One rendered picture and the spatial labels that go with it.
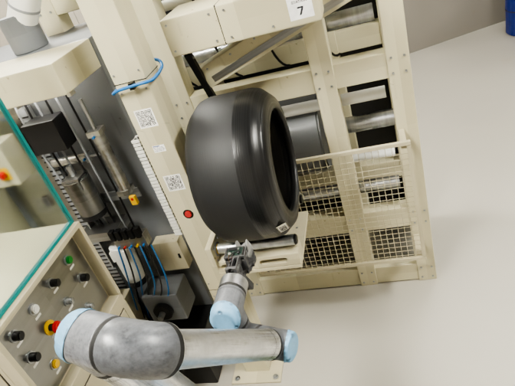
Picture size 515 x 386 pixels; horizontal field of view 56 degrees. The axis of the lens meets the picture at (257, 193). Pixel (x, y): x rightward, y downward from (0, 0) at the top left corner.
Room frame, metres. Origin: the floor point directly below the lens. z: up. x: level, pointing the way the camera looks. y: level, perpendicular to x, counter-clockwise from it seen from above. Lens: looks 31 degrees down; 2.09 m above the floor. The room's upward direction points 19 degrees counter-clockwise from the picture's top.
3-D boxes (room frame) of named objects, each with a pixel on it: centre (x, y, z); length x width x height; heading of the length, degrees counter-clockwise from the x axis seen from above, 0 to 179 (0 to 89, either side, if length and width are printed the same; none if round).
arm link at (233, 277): (1.18, 0.17, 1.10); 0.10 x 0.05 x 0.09; 71
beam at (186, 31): (2.00, -0.18, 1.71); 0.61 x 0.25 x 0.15; 71
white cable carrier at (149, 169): (1.82, 0.37, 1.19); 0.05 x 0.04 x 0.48; 161
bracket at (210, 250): (1.81, 0.20, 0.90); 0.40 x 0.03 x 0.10; 161
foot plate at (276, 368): (1.82, 0.28, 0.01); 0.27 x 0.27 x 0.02; 71
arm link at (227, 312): (1.10, 0.19, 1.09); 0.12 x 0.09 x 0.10; 161
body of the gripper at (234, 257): (1.26, 0.14, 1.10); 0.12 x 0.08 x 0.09; 161
